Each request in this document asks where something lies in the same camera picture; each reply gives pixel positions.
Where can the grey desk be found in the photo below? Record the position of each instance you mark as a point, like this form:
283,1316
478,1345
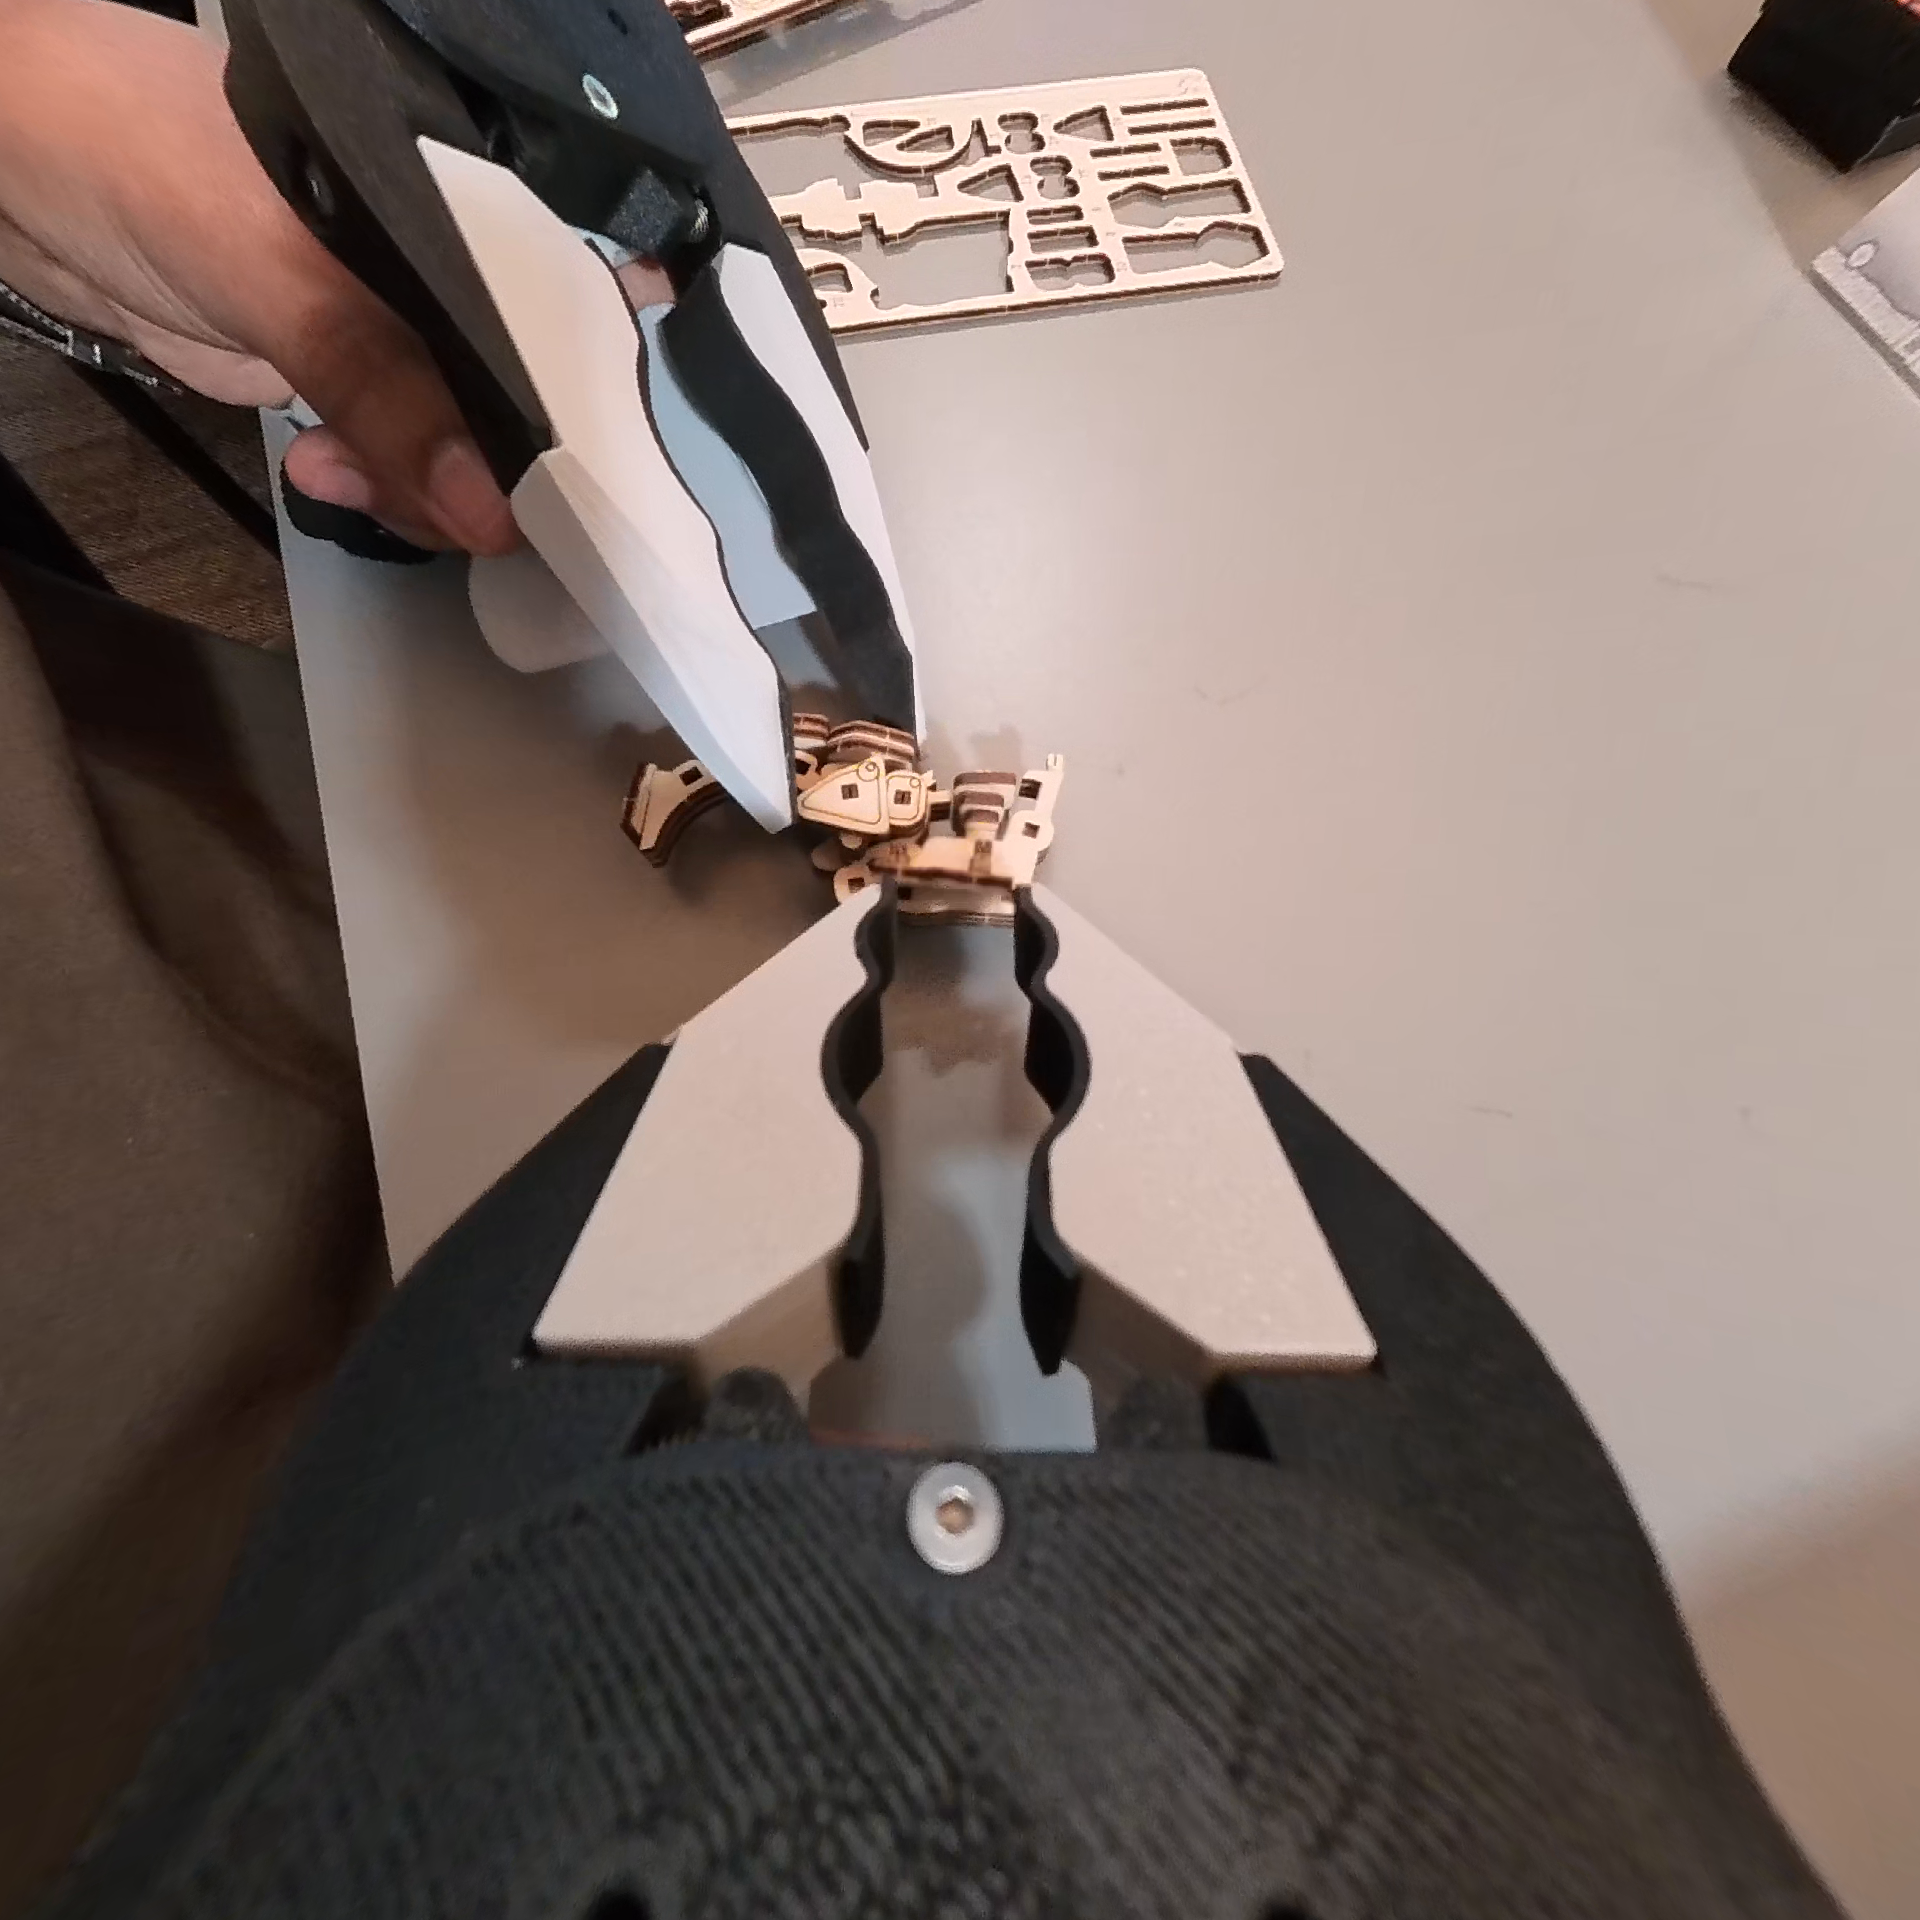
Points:
1426,751

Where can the person's left hand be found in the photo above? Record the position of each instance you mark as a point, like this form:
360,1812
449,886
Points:
165,195

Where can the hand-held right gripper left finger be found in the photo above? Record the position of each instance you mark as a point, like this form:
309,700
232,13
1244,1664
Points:
707,1187

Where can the black box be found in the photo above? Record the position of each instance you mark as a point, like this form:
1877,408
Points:
1829,77

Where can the wooden puzzle model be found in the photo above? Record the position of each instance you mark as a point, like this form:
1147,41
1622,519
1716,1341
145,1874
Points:
854,796

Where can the laser-cut wooden puzzle sheet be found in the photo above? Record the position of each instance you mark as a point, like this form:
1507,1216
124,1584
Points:
1260,248
751,29

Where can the white printed card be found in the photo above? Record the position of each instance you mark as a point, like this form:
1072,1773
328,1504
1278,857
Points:
1883,287

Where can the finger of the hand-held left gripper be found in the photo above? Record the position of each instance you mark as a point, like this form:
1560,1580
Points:
584,450
848,465

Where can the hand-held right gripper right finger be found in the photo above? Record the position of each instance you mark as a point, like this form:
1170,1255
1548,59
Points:
1199,1199

